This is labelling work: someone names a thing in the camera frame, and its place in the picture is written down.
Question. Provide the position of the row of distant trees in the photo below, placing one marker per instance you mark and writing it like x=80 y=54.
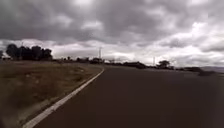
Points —
x=106 y=62

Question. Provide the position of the tall thin pole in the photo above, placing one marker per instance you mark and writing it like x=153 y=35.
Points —
x=99 y=52

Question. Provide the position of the dark asphalt road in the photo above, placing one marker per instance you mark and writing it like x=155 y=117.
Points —
x=133 y=100

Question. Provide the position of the lone flat-topped tree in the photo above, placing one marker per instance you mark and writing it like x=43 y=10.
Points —
x=163 y=64

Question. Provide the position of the dry brown grass field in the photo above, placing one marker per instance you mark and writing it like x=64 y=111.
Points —
x=30 y=80

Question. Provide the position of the dark clump of trees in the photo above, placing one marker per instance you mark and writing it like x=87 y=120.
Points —
x=28 y=53

